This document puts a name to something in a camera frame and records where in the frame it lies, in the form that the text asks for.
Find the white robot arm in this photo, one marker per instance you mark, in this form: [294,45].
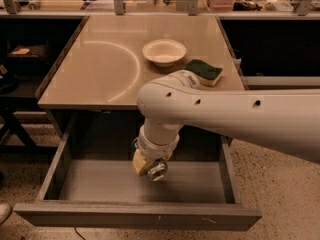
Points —
[287,121]

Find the open grey top drawer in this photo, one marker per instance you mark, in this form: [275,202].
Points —
[91,181]

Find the black stool frame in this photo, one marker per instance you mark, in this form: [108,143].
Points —
[10,105]

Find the green and yellow sponge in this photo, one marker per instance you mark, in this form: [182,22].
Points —
[208,75]

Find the grey cabinet with beige top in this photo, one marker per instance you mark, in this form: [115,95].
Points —
[101,73]

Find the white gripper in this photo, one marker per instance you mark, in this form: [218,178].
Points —
[156,148]

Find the green soda can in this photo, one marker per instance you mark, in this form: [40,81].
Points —
[157,170]

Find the white shoe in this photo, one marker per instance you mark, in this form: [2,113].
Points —
[5,211]

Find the white bowl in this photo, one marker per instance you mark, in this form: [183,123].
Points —
[164,52]

